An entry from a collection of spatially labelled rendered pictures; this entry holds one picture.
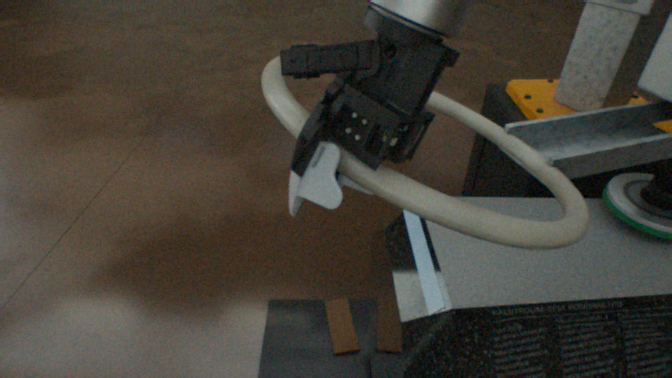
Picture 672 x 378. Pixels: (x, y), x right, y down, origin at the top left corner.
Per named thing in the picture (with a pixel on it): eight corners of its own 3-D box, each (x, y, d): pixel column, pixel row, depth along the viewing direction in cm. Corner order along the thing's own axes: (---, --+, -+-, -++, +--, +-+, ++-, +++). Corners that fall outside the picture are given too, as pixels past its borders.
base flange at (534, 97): (502, 87, 183) (505, 77, 180) (613, 87, 183) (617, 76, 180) (548, 146, 144) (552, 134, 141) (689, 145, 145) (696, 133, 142)
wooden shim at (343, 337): (324, 302, 180) (324, 300, 179) (346, 299, 181) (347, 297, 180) (334, 355, 160) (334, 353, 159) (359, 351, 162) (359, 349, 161)
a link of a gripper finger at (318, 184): (308, 245, 39) (357, 163, 36) (267, 209, 41) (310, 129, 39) (325, 242, 42) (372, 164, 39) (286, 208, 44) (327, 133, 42)
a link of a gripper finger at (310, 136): (291, 176, 38) (338, 91, 36) (280, 168, 39) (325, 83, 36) (318, 178, 42) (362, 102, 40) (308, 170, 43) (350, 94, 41)
